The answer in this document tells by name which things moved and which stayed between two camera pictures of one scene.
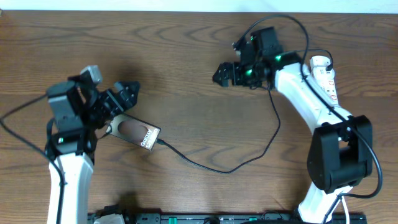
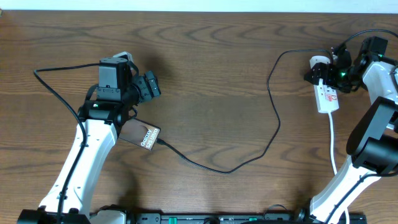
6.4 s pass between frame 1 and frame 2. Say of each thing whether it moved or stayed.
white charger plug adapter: stayed
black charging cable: stayed
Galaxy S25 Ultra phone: stayed
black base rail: stayed
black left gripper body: moved
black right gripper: moved
